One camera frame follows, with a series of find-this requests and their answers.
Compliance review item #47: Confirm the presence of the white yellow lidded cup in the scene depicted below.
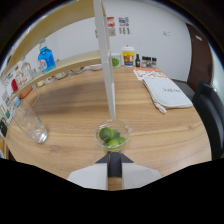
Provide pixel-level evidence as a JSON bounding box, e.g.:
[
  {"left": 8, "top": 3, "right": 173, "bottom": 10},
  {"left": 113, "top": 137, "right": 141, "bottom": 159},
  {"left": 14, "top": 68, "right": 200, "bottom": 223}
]
[{"left": 121, "top": 44, "right": 136, "bottom": 68}]

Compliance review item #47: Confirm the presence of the clear drinking glass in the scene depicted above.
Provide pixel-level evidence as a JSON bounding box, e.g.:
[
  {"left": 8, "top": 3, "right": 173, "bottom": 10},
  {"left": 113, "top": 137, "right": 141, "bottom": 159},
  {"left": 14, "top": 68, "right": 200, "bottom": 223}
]
[{"left": 13, "top": 99, "right": 49, "bottom": 145}]

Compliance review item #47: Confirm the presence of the orange printed paper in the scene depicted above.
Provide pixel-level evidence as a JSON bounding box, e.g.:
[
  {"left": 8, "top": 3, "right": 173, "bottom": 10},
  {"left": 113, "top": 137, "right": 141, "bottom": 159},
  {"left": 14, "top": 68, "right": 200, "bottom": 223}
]
[{"left": 133, "top": 67, "right": 169, "bottom": 82}]

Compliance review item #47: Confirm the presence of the blue liquid glass bottle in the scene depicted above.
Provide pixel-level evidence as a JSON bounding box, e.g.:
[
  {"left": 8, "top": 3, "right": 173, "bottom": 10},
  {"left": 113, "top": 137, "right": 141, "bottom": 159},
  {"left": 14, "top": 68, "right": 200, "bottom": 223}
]
[{"left": 37, "top": 38, "right": 57, "bottom": 74}]

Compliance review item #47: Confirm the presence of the black chair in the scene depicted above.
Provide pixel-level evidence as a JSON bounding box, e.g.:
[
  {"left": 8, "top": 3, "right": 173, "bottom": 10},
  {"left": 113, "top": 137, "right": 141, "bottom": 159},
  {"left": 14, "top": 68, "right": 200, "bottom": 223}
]
[{"left": 191, "top": 80, "right": 224, "bottom": 160}]

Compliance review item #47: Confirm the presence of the brown door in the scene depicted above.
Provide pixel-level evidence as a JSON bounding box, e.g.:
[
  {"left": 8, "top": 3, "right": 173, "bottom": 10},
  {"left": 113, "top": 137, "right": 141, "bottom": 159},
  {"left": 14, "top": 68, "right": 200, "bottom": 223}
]
[{"left": 185, "top": 22, "right": 214, "bottom": 93}]

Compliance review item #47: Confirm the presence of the white folded cloth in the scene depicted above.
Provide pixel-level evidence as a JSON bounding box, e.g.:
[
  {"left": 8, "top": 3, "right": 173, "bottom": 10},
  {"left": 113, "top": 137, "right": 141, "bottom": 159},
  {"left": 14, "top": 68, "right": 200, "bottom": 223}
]
[{"left": 142, "top": 77, "right": 194, "bottom": 115}]

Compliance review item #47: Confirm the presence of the white bowl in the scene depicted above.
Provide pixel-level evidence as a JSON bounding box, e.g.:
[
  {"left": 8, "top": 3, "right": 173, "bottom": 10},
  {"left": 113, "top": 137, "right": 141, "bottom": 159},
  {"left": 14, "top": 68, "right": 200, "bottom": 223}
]
[
  {"left": 89, "top": 63, "right": 104, "bottom": 72},
  {"left": 69, "top": 66, "right": 86, "bottom": 75}
]

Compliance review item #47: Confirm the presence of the white frame wooden shelf rack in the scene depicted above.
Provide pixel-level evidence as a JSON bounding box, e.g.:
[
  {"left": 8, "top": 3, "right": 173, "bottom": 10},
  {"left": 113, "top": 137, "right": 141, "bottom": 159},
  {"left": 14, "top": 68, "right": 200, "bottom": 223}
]
[{"left": 0, "top": 0, "right": 118, "bottom": 123}]

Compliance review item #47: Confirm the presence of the green white mug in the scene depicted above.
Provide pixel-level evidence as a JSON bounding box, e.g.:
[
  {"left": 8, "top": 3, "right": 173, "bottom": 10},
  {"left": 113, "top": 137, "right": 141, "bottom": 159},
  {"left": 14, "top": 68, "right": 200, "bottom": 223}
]
[{"left": 110, "top": 52, "right": 123, "bottom": 69}]

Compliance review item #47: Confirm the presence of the glass bowl of limes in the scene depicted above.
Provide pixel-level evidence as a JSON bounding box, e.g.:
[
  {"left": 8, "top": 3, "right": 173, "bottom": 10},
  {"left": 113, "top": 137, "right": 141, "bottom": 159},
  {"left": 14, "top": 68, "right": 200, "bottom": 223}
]
[{"left": 94, "top": 118, "right": 133, "bottom": 153}]

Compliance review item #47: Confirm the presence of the red white wall poster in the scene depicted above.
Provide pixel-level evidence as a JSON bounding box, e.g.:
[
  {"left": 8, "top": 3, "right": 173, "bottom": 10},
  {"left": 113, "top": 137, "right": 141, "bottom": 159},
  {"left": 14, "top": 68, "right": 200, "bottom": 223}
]
[{"left": 106, "top": 16, "right": 117, "bottom": 37}]

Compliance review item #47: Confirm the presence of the colourful wall poster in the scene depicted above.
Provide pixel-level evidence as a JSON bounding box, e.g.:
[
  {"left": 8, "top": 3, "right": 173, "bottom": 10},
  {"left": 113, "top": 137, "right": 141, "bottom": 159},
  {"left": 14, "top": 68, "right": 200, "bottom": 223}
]
[{"left": 118, "top": 16, "right": 131, "bottom": 35}]

